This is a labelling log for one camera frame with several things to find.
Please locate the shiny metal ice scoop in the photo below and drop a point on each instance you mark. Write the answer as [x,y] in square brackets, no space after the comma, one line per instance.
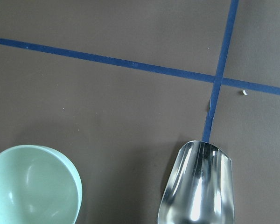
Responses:
[200,187]

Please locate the light green bowl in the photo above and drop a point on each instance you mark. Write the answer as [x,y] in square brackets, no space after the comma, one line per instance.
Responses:
[38,185]

